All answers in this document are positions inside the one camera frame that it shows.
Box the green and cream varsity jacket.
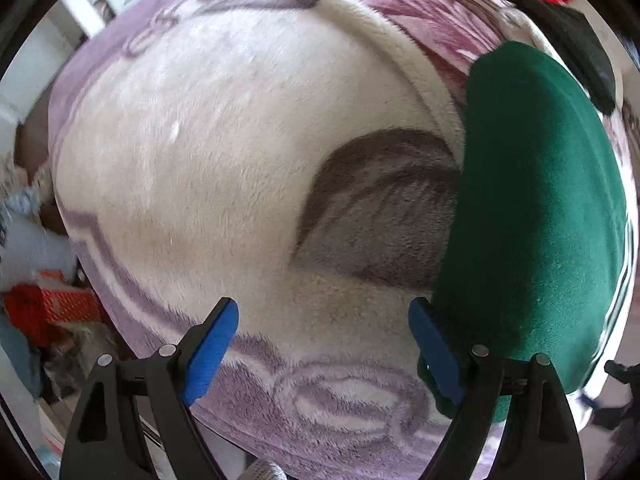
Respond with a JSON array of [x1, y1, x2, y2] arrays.
[[418, 41, 630, 417]]

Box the red patterned box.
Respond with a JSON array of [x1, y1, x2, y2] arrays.
[[36, 270, 101, 324]]

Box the clutter on floor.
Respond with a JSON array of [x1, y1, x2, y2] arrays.
[[0, 154, 122, 466]]

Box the floral purple plush blanket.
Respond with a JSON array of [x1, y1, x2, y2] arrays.
[[46, 0, 639, 480]]

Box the black garment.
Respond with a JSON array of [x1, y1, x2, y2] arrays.
[[506, 0, 616, 116]]

